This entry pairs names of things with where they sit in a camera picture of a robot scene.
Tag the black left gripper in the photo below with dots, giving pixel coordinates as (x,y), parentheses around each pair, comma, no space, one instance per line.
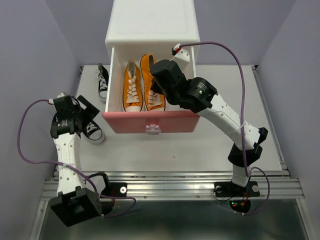
(91,111)

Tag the pink front white drawer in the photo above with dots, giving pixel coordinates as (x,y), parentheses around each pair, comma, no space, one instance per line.
(156,110)

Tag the black sneaker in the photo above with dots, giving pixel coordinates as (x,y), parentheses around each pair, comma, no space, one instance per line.
(102,76)
(93,133)

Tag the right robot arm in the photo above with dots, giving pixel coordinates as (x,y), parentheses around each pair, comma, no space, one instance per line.
(201,97)

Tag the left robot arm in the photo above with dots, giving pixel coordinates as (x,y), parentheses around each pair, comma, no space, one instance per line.
(74,203)

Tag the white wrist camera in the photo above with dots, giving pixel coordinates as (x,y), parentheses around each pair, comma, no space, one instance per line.
(62,98)
(181,56)

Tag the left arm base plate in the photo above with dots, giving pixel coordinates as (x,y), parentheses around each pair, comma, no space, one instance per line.
(114,190)

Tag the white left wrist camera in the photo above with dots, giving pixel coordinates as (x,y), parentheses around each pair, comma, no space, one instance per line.
(62,98)

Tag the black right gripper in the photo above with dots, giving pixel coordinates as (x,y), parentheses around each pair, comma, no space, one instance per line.
(156,87)

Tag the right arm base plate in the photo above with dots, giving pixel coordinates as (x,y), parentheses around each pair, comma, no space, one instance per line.
(227,189)

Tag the aluminium mounting rail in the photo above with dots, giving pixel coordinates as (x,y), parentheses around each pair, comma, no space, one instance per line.
(165,186)

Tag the black sneaker front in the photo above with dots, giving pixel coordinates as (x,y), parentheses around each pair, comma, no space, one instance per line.
(93,133)

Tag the white shoe cabinet shell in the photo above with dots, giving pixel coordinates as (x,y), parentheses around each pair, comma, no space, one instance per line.
(151,21)

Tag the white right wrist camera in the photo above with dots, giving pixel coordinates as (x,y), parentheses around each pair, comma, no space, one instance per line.
(181,56)

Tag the black sneaker back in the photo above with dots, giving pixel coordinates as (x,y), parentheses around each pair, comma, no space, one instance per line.
(102,76)

